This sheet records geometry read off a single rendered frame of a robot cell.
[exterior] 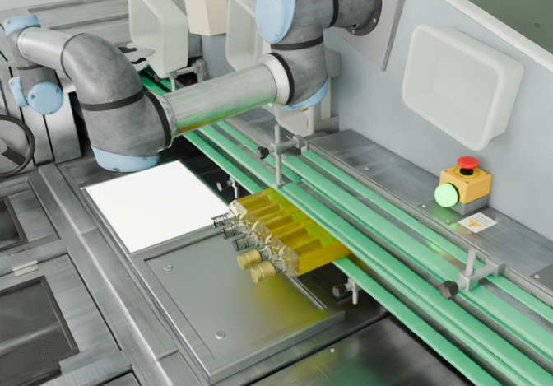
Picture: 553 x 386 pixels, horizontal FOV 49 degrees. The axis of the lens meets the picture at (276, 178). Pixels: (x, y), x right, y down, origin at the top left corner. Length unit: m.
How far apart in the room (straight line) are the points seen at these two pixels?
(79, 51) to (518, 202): 0.85
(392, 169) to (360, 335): 0.37
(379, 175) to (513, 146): 0.30
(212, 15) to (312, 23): 0.74
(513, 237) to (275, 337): 0.52
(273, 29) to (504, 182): 0.54
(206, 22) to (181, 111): 0.84
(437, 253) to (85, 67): 0.71
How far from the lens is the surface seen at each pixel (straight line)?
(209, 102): 1.21
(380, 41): 1.38
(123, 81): 1.11
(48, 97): 1.48
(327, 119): 1.57
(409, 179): 1.34
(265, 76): 1.28
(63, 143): 2.19
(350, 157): 1.42
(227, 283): 1.49
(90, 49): 1.14
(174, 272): 1.55
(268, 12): 1.30
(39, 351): 1.50
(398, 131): 1.42
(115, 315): 1.50
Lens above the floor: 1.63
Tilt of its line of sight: 26 degrees down
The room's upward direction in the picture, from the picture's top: 109 degrees counter-clockwise
